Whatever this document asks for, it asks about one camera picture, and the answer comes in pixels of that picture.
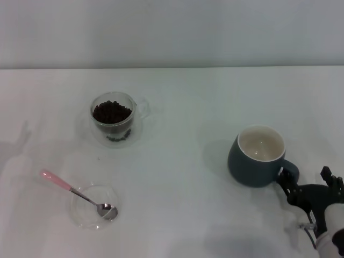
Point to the clear glass dish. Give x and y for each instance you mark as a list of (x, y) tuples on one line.
[(83, 217)]

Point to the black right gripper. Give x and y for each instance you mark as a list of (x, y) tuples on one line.
[(313, 196)]

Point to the dark coffee bean heap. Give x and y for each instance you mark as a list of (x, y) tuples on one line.
[(111, 113)]

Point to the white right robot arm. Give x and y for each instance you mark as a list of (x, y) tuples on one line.
[(333, 233)]

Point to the double-walled glass cup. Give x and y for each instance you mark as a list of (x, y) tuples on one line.
[(138, 107)]

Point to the dark green ceramic mug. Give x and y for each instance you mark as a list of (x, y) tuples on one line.
[(244, 169)]

